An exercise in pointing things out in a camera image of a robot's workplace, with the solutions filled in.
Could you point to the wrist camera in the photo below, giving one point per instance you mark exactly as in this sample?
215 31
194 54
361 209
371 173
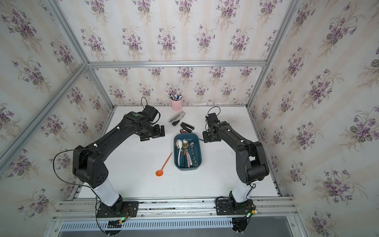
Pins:
151 113
212 119

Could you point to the steel spoon green handle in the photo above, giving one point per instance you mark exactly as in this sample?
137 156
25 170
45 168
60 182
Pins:
194 158

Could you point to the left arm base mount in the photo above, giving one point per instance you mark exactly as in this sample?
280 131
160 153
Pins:
124 209

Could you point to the pink pen cup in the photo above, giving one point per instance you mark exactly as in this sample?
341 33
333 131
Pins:
176 104

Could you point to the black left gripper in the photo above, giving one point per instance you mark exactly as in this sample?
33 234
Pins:
159 134

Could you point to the teal plastic storage box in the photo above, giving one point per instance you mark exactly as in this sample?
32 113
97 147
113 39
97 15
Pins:
187 138

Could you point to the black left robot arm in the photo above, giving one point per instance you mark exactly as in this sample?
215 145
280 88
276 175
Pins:
89 162

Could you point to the orange plastic spoon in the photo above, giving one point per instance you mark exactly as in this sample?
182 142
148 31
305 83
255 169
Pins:
160 172

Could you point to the pens in cup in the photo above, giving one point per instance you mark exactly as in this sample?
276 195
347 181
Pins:
175 96

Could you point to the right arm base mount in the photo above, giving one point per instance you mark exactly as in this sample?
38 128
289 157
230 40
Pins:
228 206

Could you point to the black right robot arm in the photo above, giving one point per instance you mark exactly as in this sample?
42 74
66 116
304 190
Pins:
250 159

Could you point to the steel spoon pink handle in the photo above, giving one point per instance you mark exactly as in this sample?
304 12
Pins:
189 161

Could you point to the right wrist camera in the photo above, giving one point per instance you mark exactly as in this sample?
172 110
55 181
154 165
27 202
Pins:
212 119

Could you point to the aluminium rail frame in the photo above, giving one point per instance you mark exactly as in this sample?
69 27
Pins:
84 209

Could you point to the white slotted cable duct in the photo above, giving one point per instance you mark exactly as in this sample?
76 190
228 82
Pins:
147 224

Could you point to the white plastic spoon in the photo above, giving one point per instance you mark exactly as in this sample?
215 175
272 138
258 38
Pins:
179 145

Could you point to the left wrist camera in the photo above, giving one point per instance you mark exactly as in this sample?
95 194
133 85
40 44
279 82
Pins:
151 113

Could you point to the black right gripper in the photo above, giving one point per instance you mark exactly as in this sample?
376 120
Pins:
205 137

